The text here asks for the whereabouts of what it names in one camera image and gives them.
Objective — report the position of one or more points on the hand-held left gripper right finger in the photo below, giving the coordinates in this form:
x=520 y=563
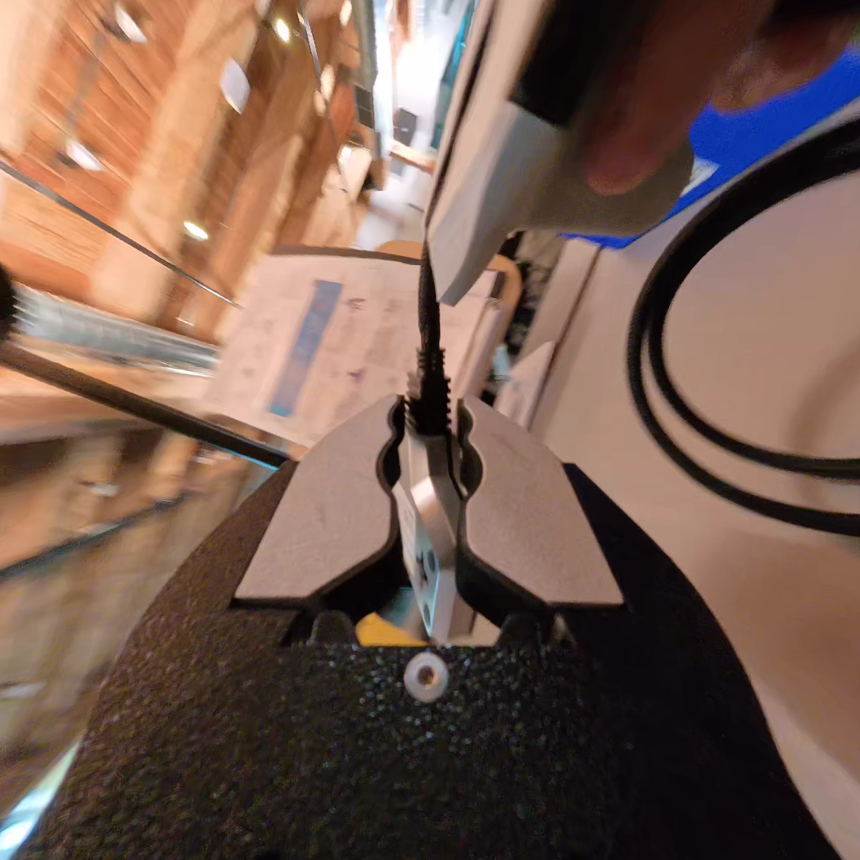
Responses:
x=531 y=531

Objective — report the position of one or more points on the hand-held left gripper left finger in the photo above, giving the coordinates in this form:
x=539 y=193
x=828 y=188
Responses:
x=322 y=517

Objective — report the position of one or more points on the person's right hand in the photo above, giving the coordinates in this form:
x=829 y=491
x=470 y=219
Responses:
x=658 y=87

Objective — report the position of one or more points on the wooden chair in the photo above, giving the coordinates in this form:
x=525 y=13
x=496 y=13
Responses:
x=510 y=275

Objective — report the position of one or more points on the black metal bar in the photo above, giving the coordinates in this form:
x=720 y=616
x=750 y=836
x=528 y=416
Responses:
x=134 y=403

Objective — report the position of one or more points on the blue plastic bin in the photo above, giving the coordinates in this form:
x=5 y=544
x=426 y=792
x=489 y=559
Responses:
x=772 y=134

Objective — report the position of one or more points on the ceiling light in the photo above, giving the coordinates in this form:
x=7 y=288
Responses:
x=195 y=230
x=84 y=154
x=235 y=84

